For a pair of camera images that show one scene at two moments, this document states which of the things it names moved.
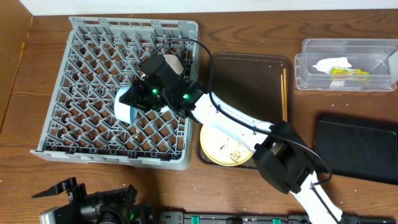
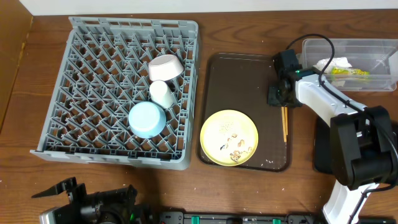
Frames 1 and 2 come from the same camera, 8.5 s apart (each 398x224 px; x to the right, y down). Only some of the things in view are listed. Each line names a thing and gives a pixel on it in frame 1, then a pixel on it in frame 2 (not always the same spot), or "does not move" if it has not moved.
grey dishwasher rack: x=101 y=56 does not move
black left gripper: x=76 y=191 does not move
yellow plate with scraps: x=223 y=147 does not move
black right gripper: x=135 y=97 to x=277 y=98
